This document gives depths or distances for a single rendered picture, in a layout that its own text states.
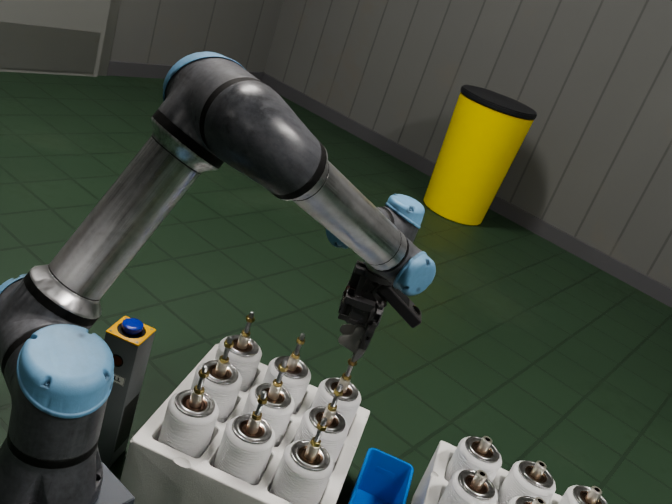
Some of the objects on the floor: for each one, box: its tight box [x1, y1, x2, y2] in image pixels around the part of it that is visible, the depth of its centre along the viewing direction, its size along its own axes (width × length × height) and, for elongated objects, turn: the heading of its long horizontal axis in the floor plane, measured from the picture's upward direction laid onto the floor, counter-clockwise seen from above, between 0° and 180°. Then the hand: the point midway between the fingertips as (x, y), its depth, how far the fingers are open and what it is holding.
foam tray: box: [120, 344, 370, 504], centre depth 146 cm, size 39×39×18 cm
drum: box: [424, 85, 537, 226], centre depth 354 cm, size 39×39×62 cm
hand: (358, 355), depth 146 cm, fingers closed
